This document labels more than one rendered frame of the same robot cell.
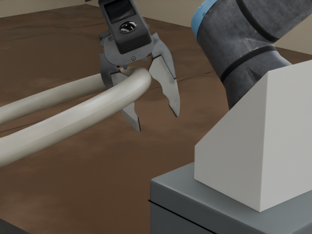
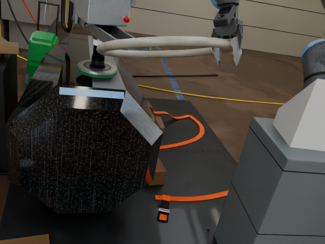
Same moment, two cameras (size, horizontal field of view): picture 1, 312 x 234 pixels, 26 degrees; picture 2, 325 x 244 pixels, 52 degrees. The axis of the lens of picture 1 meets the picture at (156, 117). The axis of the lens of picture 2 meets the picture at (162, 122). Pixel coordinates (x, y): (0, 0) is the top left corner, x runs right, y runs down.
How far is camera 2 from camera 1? 43 cm
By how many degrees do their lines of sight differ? 29
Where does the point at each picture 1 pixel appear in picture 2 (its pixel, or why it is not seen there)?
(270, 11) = not seen: outside the picture
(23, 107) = (193, 52)
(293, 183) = (315, 142)
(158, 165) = not seen: hidden behind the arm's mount
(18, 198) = (223, 124)
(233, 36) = (316, 62)
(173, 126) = not seen: hidden behind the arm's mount
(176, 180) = (263, 121)
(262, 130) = (304, 107)
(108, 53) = (216, 29)
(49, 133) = (164, 40)
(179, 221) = (256, 138)
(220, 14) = (316, 49)
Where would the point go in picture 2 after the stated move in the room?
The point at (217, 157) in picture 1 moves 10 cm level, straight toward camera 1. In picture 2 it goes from (284, 116) to (275, 121)
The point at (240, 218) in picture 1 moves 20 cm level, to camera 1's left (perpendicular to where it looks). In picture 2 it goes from (277, 144) to (237, 127)
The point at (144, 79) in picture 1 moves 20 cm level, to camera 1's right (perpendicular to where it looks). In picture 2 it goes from (220, 40) to (283, 60)
